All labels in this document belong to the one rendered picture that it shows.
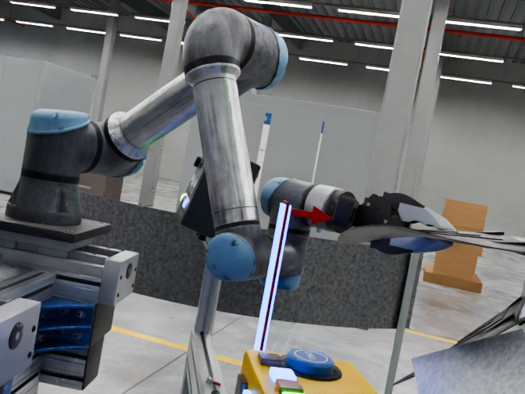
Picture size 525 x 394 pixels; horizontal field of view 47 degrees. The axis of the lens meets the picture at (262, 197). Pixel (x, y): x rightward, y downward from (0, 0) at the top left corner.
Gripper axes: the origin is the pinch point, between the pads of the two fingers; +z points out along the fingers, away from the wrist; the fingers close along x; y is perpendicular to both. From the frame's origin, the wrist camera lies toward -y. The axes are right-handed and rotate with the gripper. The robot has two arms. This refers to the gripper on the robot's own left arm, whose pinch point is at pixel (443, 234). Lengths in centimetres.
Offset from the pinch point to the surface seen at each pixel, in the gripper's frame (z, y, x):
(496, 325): 6.3, 11.1, 10.8
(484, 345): 9.4, -0.2, 12.7
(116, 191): -612, 358, 26
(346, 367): 11.1, -34.8, 14.3
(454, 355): 6.4, -1.4, 15.2
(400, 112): -233, 352, -105
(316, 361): 11.0, -39.3, 13.8
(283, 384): 12.5, -44.9, 14.8
